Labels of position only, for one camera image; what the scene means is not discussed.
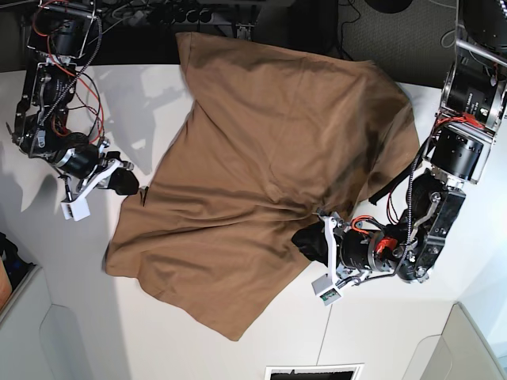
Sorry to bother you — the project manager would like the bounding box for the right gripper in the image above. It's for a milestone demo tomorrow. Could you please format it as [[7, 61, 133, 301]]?
[[55, 138, 139, 202]]

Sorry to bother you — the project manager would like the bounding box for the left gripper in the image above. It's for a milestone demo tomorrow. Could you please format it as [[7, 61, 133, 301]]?
[[292, 210, 400, 287]]

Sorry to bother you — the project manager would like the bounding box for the brown t-shirt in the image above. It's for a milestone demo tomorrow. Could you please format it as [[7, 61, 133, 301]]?
[[105, 32, 419, 341]]

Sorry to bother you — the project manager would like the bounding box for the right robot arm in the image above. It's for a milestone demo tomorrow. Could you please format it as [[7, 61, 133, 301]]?
[[8, 1, 139, 202]]

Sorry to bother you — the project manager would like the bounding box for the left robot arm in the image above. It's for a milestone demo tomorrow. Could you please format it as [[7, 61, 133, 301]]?
[[292, 1, 506, 299]]

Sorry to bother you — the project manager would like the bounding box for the white bin right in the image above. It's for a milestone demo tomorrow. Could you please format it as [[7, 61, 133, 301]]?
[[403, 302, 506, 380]]

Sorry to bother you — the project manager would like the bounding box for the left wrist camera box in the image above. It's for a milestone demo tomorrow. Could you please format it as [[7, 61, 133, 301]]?
[[311, 274, 341, 306]]

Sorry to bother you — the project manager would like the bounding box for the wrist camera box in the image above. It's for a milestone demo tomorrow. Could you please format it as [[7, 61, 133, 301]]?
[[311, 274, 341, 306], [60, 199, 90, 222]]

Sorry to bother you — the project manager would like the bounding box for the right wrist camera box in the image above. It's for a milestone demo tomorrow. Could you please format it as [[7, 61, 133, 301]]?
[[60, 199, 90, 222]]

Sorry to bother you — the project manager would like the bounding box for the aluminium frame post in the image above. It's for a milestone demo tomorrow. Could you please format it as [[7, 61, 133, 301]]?
[[234, 22, 255, 41]]

